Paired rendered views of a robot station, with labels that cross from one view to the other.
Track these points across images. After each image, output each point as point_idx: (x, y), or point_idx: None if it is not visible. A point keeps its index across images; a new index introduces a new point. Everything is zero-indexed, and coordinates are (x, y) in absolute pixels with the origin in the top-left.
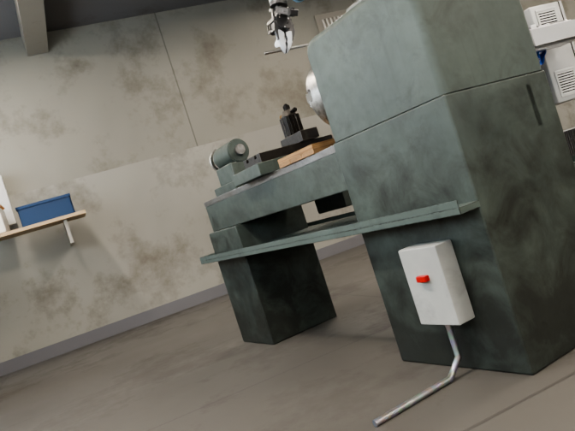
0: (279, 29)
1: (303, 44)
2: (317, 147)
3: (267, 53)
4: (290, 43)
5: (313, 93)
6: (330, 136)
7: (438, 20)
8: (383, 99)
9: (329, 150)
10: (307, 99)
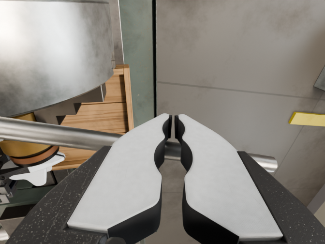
0: (259, 242)
1: (27, 126)
2: (118, 66)
3: (262, 155)
4: (136, 131)
5: (112, 38)
6: (3, 217)
7: None
8: None
9: (120, 23)
10: (105, 92)
